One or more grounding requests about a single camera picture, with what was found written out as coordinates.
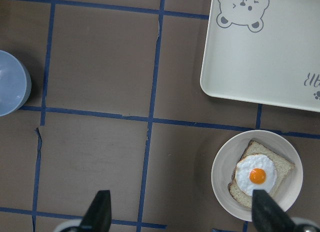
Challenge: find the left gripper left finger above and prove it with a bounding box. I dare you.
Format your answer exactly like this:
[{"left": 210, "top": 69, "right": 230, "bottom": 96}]
[{"left": 79, "top": 190, "right": 112, "bottom": 231}]

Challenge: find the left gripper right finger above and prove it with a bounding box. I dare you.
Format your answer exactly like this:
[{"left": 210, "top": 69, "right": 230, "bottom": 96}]
[{"left": 251, "top": 189, "right": 295, "bottom": 231}]

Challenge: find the white round plate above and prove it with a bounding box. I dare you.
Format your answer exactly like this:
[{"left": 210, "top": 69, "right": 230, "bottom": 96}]
[{"left": 211, "top": 130, "right": 303, "bottom": 221}]

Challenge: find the bread slice under egg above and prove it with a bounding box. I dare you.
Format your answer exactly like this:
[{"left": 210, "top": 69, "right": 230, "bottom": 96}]
[{"left": 227, "top": 140, "right": 295, "bottom": 208}]

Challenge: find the fried egg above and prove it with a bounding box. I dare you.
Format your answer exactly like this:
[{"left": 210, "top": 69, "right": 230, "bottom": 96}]
[{"left": 235, "top": 154, "right": 277, "bottom": 196}]

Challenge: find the blue bowl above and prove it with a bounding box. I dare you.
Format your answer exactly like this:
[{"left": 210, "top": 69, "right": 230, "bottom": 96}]
[{"left": 0, "top": 51, "right": 32, "bottom": 116}]

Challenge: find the white bear tray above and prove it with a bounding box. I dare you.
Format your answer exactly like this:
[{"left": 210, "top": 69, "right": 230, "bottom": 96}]
[{"left": 200, "top": 0, "right": 320, "bottom": 112}]

